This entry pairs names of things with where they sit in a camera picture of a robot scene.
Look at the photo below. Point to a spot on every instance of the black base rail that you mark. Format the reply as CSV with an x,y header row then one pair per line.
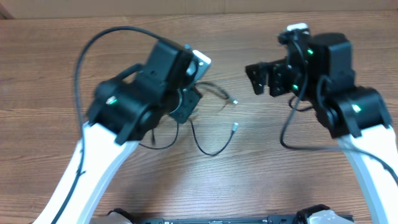
x,y
315,214

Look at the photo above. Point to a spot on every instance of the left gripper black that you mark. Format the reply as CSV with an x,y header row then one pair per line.
x,y
191,99

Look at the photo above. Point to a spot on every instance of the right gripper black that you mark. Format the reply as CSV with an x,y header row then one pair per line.
x,y
270,70

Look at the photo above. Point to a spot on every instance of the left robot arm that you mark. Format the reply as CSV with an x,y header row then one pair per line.
x,y
124,109

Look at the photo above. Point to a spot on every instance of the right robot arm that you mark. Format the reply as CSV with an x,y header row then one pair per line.
x,y
318,69

